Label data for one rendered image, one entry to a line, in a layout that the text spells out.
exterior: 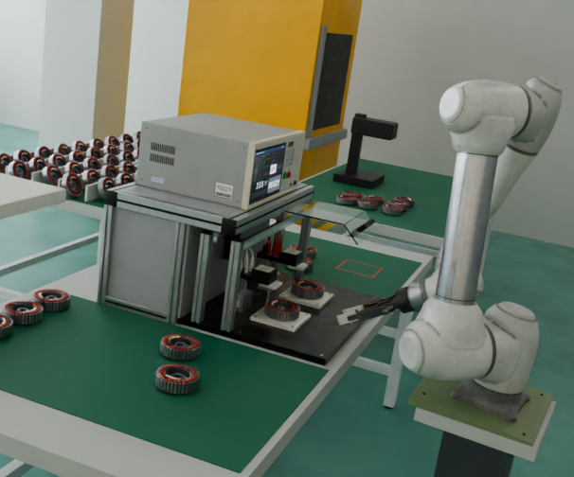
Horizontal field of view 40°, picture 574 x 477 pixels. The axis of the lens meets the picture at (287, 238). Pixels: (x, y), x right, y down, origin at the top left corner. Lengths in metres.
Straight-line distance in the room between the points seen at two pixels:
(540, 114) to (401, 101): 5.74
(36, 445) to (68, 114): 4.84
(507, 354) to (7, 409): 1.23
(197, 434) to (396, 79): 6.18
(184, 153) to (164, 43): 6.26
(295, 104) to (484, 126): 4.22
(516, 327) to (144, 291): 1.10
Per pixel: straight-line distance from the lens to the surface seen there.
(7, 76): 9.89
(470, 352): 2.03
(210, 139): 2.40
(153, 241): 2.41
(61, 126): 6.52
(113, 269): 2.51
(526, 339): 2.13
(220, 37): 6.32
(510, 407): 2.21
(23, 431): 1.87
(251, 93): 6.22
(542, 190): 7.64
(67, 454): 1.78
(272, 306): 2.47
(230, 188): 2.39
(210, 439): 1.86
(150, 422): 1.90
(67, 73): 6.44
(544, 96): 2.06
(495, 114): 1.95
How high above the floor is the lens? 1.70
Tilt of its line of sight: 16 degrees down
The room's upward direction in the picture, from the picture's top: 8 degrees clockwise
